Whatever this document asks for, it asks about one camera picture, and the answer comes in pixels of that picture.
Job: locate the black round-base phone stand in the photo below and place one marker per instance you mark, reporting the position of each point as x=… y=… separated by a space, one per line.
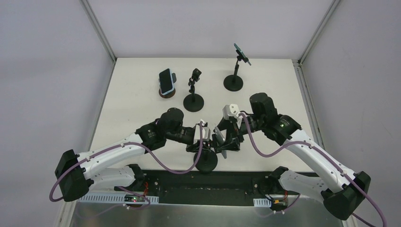
x=193 y=102

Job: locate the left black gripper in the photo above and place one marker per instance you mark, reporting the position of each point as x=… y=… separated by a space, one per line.
x=198 y=143

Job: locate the left white cable duct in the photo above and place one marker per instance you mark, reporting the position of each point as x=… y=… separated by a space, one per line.
x=118 y=198

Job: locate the white cable duct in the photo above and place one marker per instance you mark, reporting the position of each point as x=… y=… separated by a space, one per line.
x=262 y=203
x=118 y=198

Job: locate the aluminium frame post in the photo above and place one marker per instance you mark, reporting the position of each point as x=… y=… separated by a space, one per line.
x=98 y=29
x=319 y=30

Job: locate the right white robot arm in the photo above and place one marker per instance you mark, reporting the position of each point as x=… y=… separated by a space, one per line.
x=339 y=188

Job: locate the blue-cased phone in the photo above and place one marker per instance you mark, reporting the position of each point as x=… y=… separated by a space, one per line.
x=166 y=82

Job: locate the black phone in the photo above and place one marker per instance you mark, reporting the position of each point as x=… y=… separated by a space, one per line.
x=220 y=139

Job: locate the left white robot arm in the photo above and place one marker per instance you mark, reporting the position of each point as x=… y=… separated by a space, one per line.
x=79 y=173

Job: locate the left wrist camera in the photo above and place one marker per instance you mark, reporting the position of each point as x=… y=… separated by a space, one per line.
x=202 y=131

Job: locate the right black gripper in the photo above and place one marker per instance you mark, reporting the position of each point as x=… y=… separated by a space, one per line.
x=231 y=137

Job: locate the right white cable duct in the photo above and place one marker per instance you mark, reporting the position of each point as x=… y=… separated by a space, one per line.
x=262 y=203

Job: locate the teal phone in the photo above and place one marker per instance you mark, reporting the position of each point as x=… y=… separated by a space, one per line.
x=241 y=56

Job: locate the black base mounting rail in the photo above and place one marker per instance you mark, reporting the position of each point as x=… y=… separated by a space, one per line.
x=215 y=188

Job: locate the right aluminium frame post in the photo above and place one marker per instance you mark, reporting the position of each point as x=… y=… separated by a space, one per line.
x=319 y=30

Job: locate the brown-base phone holder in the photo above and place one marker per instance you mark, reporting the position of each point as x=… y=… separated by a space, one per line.
x=172 y=93

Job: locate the left aluminium frame post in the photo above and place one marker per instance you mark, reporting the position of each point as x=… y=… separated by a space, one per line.
x=98 y=29

